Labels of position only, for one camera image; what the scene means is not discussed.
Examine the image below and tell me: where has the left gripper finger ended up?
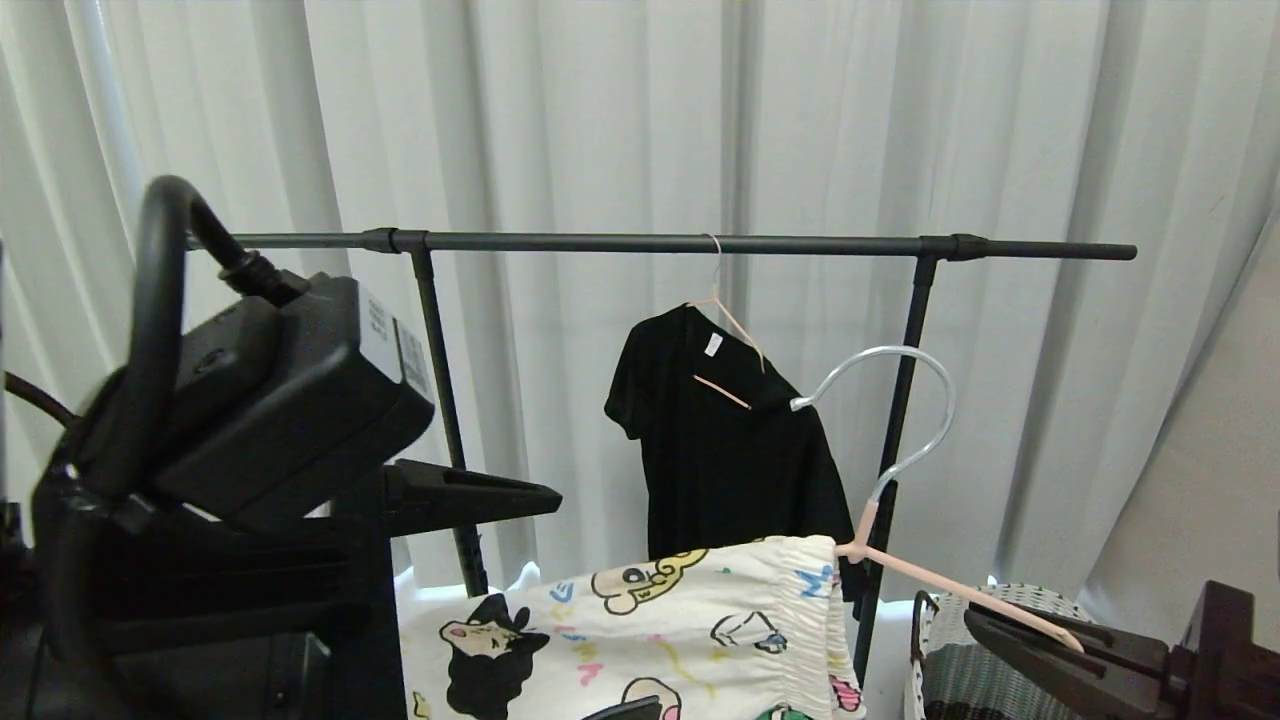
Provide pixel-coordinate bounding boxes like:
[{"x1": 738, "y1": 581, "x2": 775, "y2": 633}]
[
  {"x1": 385, "y1": 460, "x2": 564, "y2": 539},
  {"x1": 580, "y1": 697, "x2": 663, "y2": 720}
]

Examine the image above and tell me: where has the pink clothes hanger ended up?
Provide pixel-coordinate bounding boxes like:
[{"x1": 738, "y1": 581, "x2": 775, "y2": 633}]
[
  {"x1": 685, "y1": 235, "x2": 769, "y2": 411},
  {"x1": 790, "y1": 345, "x2": 1086, "y2": 656}
]

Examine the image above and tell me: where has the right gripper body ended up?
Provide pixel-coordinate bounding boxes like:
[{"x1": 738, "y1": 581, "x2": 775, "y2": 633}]
[{"x1": 1165, "y1": 582, "x2": 1280, "y2": 720}]

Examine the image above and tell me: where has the black clothes rack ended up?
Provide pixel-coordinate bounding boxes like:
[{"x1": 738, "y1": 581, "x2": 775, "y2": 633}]
[{"x1": 185, "y1": 228, "x2": 1138, "y2": 691}]

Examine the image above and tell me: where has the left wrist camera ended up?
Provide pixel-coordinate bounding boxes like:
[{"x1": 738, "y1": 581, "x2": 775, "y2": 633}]
[{"x1": 150, "y1": 272, "x2": 437, "y2": 531}]

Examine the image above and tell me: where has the black T-shirt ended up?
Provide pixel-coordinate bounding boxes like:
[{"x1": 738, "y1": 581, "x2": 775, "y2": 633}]
[{"x1": 604, "y1": 305, "x2": 869, "y2": 601}]

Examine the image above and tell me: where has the cream printed garment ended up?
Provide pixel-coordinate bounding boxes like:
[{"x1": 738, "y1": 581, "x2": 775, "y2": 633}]
[{"x1": 398, "y1": 535, "x2": 869, "y2": 720}]

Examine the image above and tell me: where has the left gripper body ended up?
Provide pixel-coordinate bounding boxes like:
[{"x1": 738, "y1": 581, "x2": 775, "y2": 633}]
[{"x1": 30, "y1": 465, "x2": 411, "y2": 720}]

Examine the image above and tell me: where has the white laundry basket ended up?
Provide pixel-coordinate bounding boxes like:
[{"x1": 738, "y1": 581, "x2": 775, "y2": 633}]
[{"x1": 905, "y1": 583, "x2": 1096, "y2": 720}]

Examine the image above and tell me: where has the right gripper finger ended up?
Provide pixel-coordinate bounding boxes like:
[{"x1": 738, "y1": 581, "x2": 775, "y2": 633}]
[
  {"x1": 965, "y1": 598, "x2": 1116, "y2": 646},
  {"x1": 963, "y1": 612, "x2": 1181, "y2": 720}
]

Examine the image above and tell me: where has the white curtain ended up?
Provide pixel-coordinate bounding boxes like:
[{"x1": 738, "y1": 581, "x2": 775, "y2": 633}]
[{"x1": 0, "y1": 0, "x2": 1280, "y2": 611}]

